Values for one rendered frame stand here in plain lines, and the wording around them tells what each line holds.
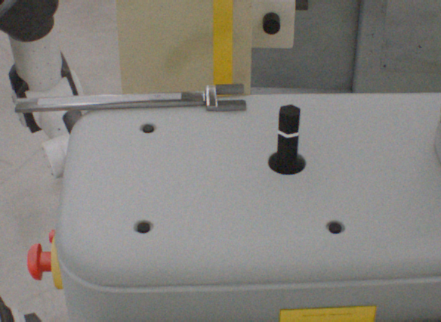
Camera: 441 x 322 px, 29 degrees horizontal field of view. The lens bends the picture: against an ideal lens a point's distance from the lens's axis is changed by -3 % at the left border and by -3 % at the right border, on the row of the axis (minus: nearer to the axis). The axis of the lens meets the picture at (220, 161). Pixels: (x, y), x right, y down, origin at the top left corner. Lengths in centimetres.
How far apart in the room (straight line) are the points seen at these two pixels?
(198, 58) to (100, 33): 201
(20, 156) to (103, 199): 317
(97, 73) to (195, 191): 365
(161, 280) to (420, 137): 31
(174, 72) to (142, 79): 11
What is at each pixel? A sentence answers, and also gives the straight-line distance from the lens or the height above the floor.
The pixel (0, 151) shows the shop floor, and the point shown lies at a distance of 403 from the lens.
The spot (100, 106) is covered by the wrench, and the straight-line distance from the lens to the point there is 93.
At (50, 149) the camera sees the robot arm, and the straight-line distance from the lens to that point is 146.
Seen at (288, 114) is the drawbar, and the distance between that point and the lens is 81.
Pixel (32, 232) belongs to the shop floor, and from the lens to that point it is 359.
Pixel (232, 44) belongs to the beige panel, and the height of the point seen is 96.
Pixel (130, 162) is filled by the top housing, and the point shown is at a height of 189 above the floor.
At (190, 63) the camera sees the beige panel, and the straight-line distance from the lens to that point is 283.
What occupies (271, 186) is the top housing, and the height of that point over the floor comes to 189.
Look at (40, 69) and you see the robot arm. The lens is 164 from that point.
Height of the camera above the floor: 243
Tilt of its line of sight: 39 degrees down
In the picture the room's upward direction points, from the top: straight up
